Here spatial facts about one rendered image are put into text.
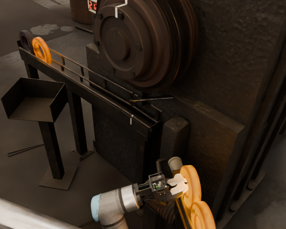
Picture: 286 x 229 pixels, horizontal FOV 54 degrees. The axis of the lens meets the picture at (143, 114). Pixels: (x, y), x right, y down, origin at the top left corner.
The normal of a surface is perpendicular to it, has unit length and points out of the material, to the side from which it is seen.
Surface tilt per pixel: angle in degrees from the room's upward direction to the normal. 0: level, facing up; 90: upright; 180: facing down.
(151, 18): 50
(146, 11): 43
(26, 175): 0
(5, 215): 27
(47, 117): 5
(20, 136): 0
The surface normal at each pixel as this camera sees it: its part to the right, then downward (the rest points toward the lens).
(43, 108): -0.04, -0.77
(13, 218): 0.26, -0.42
